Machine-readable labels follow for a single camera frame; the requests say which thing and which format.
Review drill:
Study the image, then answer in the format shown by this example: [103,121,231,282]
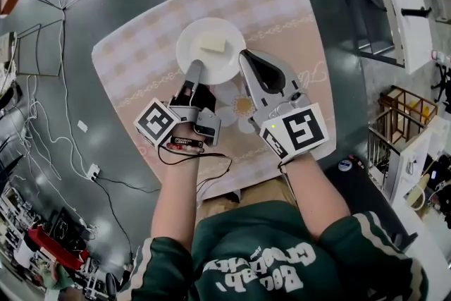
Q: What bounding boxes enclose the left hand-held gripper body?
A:
[132,78,223,149]

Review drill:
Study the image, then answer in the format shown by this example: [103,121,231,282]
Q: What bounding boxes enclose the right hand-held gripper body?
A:
[247,90,331,163]

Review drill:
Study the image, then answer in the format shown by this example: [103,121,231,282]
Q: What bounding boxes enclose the white round plate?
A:
[175,17,247,85]

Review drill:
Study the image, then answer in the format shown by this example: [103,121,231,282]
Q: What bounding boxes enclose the pale yellow food piece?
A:
[199,32,227,53]

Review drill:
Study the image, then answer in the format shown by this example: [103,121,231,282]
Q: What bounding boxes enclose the person's left forearm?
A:
[150,132,202,251]

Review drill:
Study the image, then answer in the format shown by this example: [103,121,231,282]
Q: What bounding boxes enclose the person's right forearm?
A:
[280,151,353,244]

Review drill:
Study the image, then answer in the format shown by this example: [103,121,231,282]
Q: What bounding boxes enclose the pink patterned tablecloth table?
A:
[90,0,338,202]

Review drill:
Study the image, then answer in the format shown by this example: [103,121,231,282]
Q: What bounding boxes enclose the person's left hand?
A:
[174,87,194,106]

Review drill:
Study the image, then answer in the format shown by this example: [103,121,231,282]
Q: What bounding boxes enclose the person's beige trousers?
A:
[195,179,299,214]

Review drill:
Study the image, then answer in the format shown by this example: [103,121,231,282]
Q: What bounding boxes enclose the white power strip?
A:
[86,163,102,183]

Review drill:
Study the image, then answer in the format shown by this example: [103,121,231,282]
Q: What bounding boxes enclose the black suitcase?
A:
[323,154,420,251]

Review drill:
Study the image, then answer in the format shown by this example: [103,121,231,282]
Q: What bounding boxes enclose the white cabinet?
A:
[385,116,451,216]

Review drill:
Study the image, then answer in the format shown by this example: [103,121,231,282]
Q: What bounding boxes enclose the person's green shirt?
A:
[130,200,429,301]

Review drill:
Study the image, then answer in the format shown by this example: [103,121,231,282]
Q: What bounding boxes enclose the black office chair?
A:
[431,61,451,104]

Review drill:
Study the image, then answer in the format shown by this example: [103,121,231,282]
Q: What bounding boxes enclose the white bottle with red cap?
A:
[431,49,451,63]

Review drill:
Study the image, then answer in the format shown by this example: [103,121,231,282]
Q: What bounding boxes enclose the red box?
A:
[27,223,89,271]

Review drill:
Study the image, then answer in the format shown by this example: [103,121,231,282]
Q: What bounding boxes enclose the small beige box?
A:
[0,32,18,63]

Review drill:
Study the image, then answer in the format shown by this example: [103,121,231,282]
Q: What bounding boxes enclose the black wrist strap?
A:
[171,136,206,147]

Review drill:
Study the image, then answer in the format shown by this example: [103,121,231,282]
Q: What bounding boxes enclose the red bead bracelet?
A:
[165,143,206,154]

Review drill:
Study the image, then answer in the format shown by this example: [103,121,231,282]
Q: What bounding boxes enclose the thin black cable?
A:
[277,160,300,209]
[157,146,234,197]

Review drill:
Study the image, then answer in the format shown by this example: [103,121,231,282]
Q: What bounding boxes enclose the black floor cable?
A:
[93,175,163,265]

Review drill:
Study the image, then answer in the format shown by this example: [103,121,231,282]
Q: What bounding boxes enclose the wooden frame rack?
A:
[368,85,440,166]

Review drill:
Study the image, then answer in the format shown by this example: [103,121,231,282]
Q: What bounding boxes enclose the white floor cable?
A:
[0,73,93,184]

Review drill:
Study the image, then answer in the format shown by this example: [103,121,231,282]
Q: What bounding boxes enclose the black cylinder handle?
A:
[400,6,433,18]

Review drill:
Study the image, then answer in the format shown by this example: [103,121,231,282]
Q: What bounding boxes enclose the black wire stool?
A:
[16,19,66,78]

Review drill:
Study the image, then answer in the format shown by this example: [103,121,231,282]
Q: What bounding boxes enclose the white wire basket chair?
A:
[0,31,19,96]

